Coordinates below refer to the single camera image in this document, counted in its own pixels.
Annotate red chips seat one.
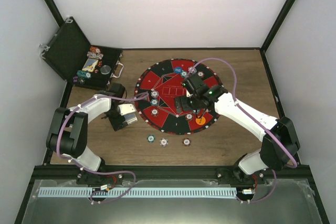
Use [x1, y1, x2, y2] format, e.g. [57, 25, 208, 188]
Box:
[185, 113, 193, 121]

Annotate orange big blind button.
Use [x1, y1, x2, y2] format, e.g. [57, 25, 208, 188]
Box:
[195, 116, 206, 125]

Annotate red chips seat two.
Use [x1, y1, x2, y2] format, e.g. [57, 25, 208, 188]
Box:
[151, 109, 159, 116]

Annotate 10 chips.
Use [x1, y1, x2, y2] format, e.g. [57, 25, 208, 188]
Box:
[151, 91, 159, 98]
[188, 67, 197, 74]

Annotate red chips seat seven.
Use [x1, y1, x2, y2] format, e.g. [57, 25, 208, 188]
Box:
[197, 71, 204, 78]

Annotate blue small blind button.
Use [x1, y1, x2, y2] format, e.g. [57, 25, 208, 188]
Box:
[174, 67, 183, 74]

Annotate blue green 50 chip stack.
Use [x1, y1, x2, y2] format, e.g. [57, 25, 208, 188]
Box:
[147, 135, 155, 143]

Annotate red brown chip stack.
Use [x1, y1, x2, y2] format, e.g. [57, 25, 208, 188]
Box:
[182, 138, 191, 146]

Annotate blue orange 10 chip stack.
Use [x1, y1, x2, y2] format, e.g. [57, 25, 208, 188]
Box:
[160, 138, 169, 147]

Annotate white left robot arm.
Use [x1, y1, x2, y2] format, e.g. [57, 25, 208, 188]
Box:
[46, 88, 134, 184]

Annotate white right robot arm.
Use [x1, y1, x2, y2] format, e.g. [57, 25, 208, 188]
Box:
[174, 85, 300, 184]

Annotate round red black poker mat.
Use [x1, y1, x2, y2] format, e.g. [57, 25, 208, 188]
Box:
[134, 59, 220, 135]

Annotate triangular all in button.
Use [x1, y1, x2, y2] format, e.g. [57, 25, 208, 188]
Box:
[139, 93, 149, 101]

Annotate clear acrylic dealer button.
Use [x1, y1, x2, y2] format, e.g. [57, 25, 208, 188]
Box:
[100, 65, 111, 75]

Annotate black purple 100 chip stack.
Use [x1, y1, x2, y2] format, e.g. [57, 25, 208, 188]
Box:
[72, 76, 86, 85]

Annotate blue green 50 chip row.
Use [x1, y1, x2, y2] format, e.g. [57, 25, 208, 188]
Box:
[77, 70, 91, 79]

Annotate blue playing card box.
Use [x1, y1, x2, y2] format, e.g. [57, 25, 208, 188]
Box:
[82, 58, 99, 72]

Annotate light blue slotted strip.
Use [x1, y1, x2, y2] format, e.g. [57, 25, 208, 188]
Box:
[38, 187, 237, 199]

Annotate blue orange 10 chip row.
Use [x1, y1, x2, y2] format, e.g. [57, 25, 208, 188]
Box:
[87, 52, 103, 60]

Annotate red orange chip row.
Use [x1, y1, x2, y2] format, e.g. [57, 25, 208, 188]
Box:
[90, 46, 101, 54]

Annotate black poker chip case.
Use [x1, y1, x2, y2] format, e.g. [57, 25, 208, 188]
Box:
[40, 17, 122, 90]

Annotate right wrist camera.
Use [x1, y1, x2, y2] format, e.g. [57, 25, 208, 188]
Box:
[182, 74, 206, 94]

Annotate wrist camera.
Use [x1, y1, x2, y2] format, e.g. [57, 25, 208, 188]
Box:
[182, 74, 206, 94]
[108, 83, 125, 98]

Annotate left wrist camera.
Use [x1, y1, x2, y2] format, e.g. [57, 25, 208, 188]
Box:
[108, 83, 125, 98]

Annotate chrome case handle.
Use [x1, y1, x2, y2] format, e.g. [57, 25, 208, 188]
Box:
[113, 61, 124, 78]

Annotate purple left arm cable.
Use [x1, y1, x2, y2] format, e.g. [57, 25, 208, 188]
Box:
[55, 91, 149, 205]

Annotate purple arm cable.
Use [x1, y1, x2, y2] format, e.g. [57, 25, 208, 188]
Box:
[187, 57, 299, 204]
[55, 91, 149, 205]

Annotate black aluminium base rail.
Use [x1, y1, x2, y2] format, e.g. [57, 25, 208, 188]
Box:
[31, 165, 312, 186]

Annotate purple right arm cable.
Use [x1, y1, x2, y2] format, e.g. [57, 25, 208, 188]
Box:
[187, 57, 299, 204]

